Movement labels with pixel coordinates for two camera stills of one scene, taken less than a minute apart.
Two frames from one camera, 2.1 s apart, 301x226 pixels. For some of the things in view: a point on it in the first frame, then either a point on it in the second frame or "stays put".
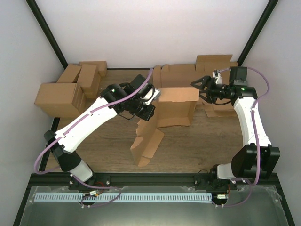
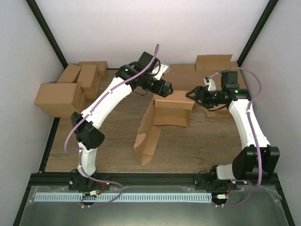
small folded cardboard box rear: (101, 67) stays put
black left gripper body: (136, 109) -> (156, 89)
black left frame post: (35, 7) stays put
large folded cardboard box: (61, 99) stays put
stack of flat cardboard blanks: (181, 76) stays put
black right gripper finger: (205, 81) -> (192, 94)
